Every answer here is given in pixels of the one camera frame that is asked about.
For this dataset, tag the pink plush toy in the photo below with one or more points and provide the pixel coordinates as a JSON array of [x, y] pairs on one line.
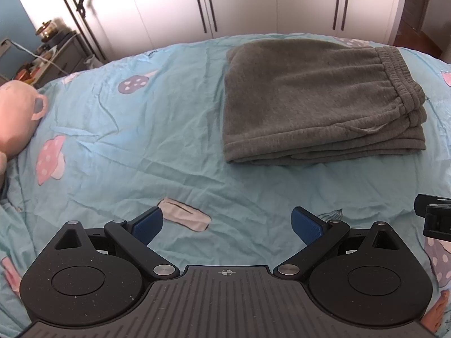
[[14, 119]]

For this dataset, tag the dark grey nightstand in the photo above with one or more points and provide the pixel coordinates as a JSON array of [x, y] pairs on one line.
[[67, 56]]

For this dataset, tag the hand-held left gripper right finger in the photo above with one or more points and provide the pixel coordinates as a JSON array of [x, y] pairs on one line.
[[306, 223]]

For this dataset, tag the glass jar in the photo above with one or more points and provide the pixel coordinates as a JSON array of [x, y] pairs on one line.
[[47, 30]]

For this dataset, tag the teal mushroom print bed sheet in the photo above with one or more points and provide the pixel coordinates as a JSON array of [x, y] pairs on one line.
[[141, 148]]

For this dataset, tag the grey fleece pants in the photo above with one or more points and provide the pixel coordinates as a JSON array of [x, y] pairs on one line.
[[299, 102]]

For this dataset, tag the white wardrobe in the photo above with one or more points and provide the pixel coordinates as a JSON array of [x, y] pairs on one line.
[[274, 3]]

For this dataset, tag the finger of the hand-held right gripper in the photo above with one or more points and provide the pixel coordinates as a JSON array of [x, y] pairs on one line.
[[438, 221]]

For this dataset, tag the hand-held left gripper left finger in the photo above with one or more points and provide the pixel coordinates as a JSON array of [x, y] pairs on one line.
[[148, 223]]

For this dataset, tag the brown wooden door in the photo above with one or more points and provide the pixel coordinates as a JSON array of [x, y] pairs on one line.
[[414, 3]]

